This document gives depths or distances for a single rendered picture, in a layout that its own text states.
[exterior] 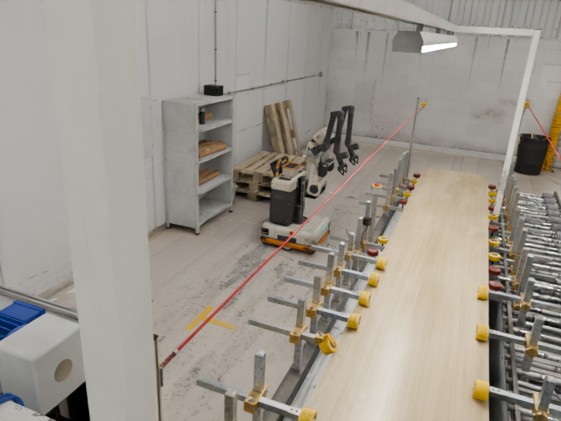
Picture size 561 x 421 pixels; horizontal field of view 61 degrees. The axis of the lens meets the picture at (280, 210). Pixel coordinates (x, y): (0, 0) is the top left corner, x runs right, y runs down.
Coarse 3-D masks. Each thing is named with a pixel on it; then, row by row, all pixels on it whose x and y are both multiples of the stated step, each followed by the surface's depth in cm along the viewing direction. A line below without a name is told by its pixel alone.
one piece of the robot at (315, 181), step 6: (312, 144) 509; (306, 150) 513; (306, 156) 522; (318, 156) 510; (312, 162) 521; (318, 162) 519; (312, 168) 525; (312, 174) 522; (312, 180) 525; (318, 180) 523; (324, 180) 533; (312, 186) 526; (318, 186) 524; (312, 192) 529; (318, 192) 526
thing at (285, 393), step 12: (396, 204) 502; (384, 216) 466; (384, 228) 444; (372, 240) 412; (360, 264) 367; (348, 288) 332; (336, 300) 313; (324, 324) 290; (312, 348) 267; (312, 360) 263; (288, 372) 248; (300, 372) 248; (288, 384) 239; (300, 384) 246; (276, 396) 231; (288, 396) 231; (264, 420) 216; (276, 420) 217
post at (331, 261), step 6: (330, 252) 277; (330, 258) 277; (330, 264) 278; (330, 270) 279; (330, 276) 281; (330, 282) 282; (330, 294) 285; (324, 300) 287; (330, 300) 288; (324, 306) 289; (330, 306) 291; (324, 318) 292
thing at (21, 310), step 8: (16, 304) 93; (24, 304) 93; (32, 304) 93; (8, 312) 90; (16, 312) 90; (24, 312) 90; (32, 312) 91; (40, 312) 91; (24, 320) 88; (32, 320) 90
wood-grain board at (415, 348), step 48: (432, 192) 480; (480, 192) 488; (432, 240) 368; (480, 240) 372; (384, 288) 294; (432, 288) 297; (384, 336) 248; (432, 336) 250; (336, 384) 212; (384, 384) 213; (432, 384) 215
